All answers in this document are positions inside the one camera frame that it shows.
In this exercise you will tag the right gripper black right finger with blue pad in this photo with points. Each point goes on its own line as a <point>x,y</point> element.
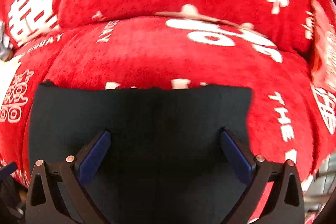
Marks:
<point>285,201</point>

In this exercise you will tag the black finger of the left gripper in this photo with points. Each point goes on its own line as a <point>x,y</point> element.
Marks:
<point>13,196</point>

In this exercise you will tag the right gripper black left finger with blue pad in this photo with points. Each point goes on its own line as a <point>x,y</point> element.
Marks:
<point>45,203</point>

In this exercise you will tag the black pants grey lining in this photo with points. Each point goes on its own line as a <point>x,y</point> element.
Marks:
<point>164,164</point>

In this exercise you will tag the red pillow gold pattern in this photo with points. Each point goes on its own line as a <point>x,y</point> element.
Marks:
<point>323,58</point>

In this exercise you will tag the red quilt white characters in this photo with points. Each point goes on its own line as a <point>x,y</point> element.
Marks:
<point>263,45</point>

